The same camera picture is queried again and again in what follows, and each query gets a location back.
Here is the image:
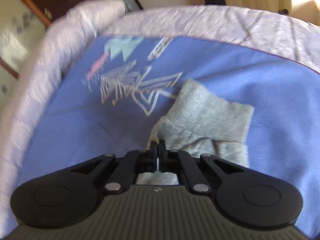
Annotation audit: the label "white lilac quilt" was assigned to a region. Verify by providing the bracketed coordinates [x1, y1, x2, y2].
[1, 0, 319, 236]

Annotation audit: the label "grey sweat pants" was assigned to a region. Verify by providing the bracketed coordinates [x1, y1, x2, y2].
[137, 78, 256, 185]

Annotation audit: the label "blue patterned bed sheet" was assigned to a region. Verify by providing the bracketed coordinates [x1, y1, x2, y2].
[17, 36, 319, 238]

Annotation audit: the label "wardrobe with frosted glass doors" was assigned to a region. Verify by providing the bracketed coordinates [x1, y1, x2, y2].
[0, 0, 52, 98]

